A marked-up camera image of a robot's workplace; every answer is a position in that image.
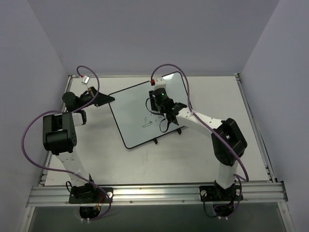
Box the white whiteboard black frame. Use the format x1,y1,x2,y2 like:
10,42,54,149
109,80,182,149

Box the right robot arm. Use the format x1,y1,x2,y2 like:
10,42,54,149
149,88,249,200

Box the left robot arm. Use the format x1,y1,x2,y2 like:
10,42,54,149
42,87,115,203

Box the right black thin cable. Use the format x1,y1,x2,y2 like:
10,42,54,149
144,98,172,133

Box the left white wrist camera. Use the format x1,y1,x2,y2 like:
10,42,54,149
81,75,90,86

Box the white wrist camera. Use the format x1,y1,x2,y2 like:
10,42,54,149
81,75,90,86
150,77,166,91

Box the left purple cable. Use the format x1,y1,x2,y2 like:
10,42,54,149
21,65,113,222

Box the purple cable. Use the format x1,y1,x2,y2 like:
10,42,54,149
151,64,249,182
21,65,113,222

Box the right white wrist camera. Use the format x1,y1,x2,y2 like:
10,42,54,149
150,77,166,91

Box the back aluminium rail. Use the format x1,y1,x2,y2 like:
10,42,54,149
68,73,240,79

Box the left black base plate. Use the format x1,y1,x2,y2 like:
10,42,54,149
69,185,113,204

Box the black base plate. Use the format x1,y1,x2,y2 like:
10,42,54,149
69,185,113,204
199,184,243,202

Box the left aluminium side rail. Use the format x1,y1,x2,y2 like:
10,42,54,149
40,154,53,187

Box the aluminium side rail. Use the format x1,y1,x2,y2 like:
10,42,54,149
235,73,278,182
40,154,53,187

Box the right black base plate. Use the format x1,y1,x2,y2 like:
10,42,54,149
199,184,243,202

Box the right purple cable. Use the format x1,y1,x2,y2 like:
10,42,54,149
151,64,249,182

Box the right aluminium side rail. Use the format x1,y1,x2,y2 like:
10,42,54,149
235,73,278,182

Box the aluminium front rail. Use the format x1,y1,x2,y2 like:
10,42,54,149
27,181,288,207

